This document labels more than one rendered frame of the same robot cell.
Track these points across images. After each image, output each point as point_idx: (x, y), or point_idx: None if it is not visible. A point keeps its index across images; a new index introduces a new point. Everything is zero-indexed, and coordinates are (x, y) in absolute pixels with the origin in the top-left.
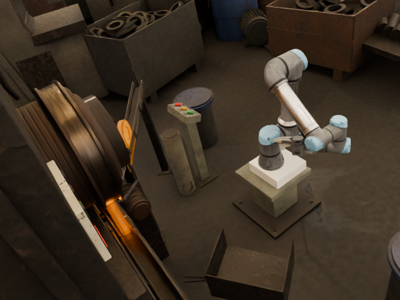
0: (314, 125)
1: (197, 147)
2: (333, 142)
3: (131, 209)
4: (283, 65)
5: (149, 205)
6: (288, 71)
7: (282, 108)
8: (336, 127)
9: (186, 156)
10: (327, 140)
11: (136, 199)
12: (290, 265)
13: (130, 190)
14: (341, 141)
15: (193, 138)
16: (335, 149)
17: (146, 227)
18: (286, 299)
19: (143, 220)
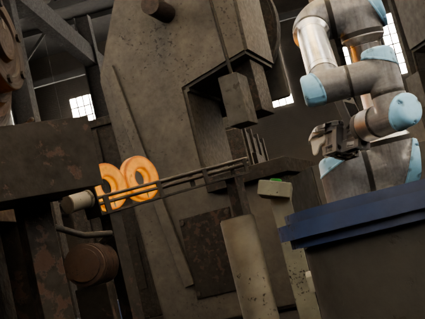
0: (320, 61)
1: (298, 266)
2: (373, 102)
3: (68, 254)
4: (321, 1)
5: (100, 260)
6: (331, 9)
7: (363, 107)
8: (364, 60)
9: (262, 273)
10: (331, 78)
11: (83, 243)
12: (53, 142)
13: (84, 232)
14: (383, 94)
15: (286, 242)
16: (379, 117)
17: (93, 313)
18: (11, 181)
19: (89, 295)
